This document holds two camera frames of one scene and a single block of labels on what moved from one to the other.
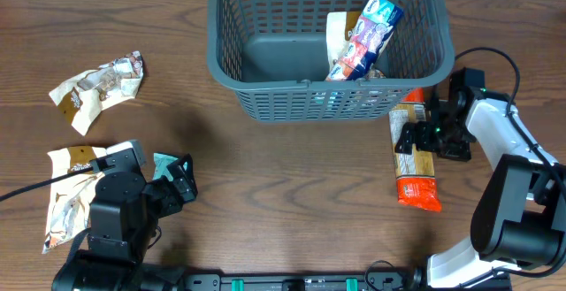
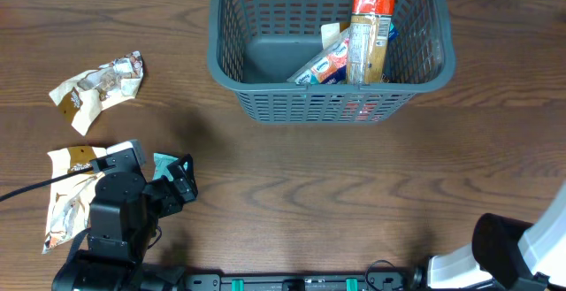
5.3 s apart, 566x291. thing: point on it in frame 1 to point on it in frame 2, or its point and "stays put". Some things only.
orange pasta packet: x=416 y=179 to x=369 y=29
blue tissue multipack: x=366 y=40 to x=331 y=67
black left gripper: x=173 y=201 stays put
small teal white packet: x=160 y=167 stays put
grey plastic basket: x=268 y=41 stays put
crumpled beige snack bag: x=84 y=95 stays put
